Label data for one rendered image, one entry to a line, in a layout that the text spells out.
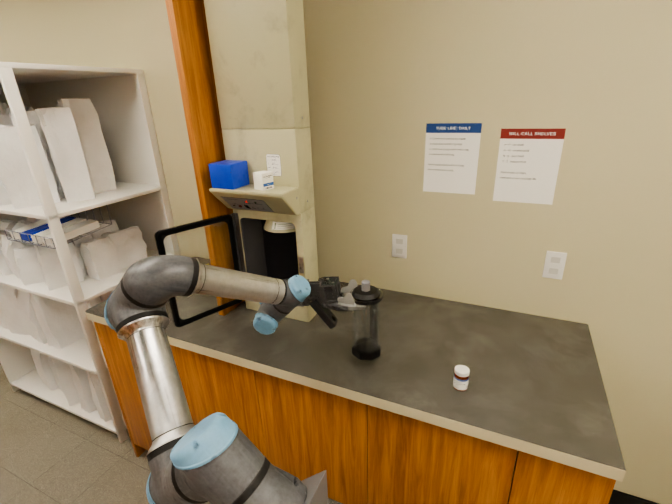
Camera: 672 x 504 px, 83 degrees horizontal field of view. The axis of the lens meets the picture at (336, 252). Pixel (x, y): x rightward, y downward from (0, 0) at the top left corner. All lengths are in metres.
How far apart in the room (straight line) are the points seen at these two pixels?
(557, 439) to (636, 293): 0.76
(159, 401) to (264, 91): 1.01
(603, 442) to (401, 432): 0.55
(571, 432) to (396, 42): 1.43
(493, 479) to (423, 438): 0.23
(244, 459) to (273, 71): 1.13
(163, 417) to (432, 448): 0.82
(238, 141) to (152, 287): 0.75
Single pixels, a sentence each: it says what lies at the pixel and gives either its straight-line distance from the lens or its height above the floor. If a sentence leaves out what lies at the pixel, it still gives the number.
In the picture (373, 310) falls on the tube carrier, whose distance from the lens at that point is 1.23.
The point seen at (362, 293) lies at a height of 1.23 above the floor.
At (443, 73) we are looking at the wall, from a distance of 1.64.
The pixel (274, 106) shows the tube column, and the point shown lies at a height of 1.78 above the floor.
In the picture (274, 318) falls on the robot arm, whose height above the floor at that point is 1.19.
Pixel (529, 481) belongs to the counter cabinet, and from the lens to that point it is 1.39.
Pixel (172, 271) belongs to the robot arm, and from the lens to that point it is 0.95.
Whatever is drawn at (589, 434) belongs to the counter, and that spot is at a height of 0.94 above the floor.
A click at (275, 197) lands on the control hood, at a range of 1.34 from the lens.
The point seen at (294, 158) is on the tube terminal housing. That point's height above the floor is 1.61.
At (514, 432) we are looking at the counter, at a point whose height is 0.94.
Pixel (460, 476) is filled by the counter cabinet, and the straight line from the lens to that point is 1.44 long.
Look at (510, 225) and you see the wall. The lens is 1.69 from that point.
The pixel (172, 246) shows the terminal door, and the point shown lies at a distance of 1.53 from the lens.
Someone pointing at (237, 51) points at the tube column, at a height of 1.96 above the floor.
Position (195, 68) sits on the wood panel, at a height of 1.92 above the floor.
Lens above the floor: 1.80
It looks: 22 degrees down
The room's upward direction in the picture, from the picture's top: 2 degrees counter-clockwise
